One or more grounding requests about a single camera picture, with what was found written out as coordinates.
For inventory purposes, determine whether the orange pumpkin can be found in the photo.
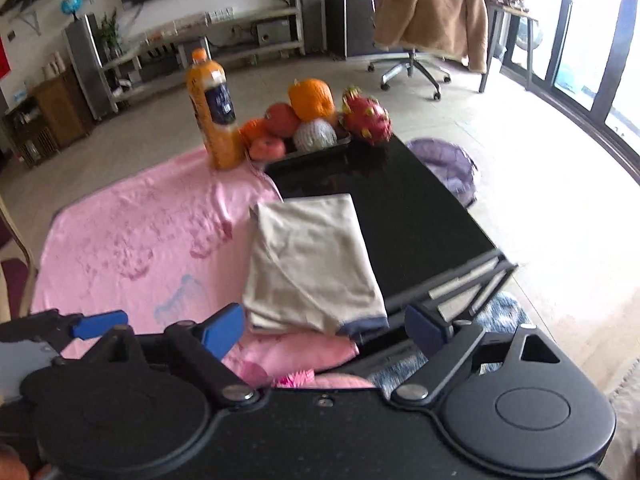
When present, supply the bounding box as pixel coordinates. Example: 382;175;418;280
287;78;336;122

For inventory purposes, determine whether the maroon chair with gold frame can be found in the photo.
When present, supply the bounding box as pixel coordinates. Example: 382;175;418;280
0;194;41;322

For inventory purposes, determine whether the pink blanket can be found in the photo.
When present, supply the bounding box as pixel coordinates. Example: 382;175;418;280
30;147;287;362

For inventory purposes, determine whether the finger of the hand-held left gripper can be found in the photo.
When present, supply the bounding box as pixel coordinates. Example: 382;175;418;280
30;309;129;356

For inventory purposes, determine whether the person's left hand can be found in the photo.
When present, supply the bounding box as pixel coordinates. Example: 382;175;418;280
0;442;51;480

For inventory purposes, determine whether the pink dragon fruit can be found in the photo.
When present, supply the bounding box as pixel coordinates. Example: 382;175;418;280
339;85;394;146

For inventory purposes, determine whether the blue patterned rug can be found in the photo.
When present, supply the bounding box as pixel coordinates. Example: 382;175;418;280
372;290;534;401

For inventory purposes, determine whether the small silver speaker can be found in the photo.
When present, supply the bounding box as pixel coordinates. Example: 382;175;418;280
257;19;294;46

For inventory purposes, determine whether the black subwoofer box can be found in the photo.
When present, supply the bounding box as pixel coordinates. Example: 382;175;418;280
325;0;379;59

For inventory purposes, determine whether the orange juice bottle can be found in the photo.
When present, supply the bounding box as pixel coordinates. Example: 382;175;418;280
185;48;246;171

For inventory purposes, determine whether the red apple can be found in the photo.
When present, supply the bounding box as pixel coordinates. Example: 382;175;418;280
263;102;301;139

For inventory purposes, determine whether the wooden side desk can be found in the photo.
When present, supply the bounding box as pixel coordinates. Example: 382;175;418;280
477;0;542;94

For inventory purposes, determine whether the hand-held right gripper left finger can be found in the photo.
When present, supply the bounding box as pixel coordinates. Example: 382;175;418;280
94;303;258;406

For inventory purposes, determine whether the grey television stand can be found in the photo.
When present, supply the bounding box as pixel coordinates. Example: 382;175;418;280
100;5;306;104

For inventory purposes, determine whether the brown fleece jacket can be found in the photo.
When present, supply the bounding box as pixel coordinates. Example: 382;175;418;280
372;0;489;74

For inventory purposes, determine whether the white netted fruit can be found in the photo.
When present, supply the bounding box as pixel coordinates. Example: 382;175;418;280
292;118;339;154

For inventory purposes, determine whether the beige shirt with blue trim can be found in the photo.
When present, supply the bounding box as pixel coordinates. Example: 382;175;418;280
242;193;391;339

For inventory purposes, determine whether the dark shelf unit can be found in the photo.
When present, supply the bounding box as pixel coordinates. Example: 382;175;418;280
0;94;59;169

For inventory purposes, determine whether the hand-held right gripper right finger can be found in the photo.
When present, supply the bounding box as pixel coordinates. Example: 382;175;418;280
392;304;562;407

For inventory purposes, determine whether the black framed glass door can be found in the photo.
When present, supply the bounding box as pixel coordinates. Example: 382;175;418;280
500;0;640;187

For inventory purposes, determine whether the black fruit tray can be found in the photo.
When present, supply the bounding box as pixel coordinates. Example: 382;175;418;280
245;130;352;167

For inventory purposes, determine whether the grey office chair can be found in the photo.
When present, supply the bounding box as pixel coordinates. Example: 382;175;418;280
367;44;454;101

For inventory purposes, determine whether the tall silver speaker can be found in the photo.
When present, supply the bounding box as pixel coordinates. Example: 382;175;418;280
287;0;326;56
63;12;120;121

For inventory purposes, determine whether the green potted plant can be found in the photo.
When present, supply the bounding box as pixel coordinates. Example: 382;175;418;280
97;7;124;59

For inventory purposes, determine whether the person's pink fleece clothing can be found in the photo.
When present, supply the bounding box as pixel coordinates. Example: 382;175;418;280
222;332;377;391

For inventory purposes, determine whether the wooden cabinet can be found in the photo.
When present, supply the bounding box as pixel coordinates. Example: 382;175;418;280
32;67;96;150

